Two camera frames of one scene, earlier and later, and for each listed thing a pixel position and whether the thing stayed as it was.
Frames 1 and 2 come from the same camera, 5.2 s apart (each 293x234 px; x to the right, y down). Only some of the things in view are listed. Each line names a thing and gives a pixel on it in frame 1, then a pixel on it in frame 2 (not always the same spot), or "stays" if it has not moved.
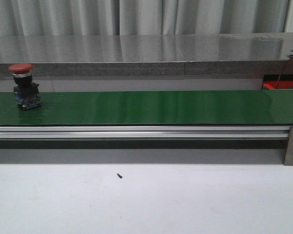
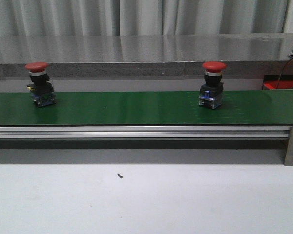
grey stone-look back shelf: (246, 54) stays
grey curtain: (63, 17) stays
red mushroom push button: (26, 91) → (211, 92)
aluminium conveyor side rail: (139, 132) stays
